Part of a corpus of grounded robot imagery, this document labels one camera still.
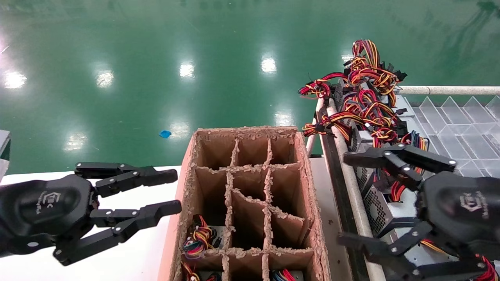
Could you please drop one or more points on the small blue scrap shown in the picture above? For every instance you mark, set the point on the small blue scrap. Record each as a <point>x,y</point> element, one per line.
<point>165,134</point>

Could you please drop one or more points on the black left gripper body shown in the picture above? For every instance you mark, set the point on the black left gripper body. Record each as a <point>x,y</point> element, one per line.
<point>47,207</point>

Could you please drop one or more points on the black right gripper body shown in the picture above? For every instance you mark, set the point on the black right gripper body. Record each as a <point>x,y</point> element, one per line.
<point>465,207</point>

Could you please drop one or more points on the clear plastic divider tray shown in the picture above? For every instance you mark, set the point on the clear plastic divider tray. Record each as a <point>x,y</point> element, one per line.
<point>457,121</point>

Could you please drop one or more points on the short white rack pipe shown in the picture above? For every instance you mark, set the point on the short white rack pipe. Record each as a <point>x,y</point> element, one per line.
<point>311,146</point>

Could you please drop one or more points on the grey metal box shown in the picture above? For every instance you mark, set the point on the grey metal box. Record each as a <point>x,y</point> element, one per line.
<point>3,152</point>

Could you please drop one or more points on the black rack rail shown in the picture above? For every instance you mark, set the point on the black rack rail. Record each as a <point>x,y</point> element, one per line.
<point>340,187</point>

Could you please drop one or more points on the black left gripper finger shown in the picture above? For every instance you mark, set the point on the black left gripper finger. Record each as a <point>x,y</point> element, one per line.
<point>140,218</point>
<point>133,175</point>

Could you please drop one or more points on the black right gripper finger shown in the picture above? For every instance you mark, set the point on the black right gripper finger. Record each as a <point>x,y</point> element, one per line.
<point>410,158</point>
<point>375,249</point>

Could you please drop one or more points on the long white rack pipe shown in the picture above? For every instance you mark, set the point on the long white rack pipe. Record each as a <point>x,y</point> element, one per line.
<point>449,90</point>

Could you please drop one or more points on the brown cardboard box with dividers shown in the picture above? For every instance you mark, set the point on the brown cardboard box with dividers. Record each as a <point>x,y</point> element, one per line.
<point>250,220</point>

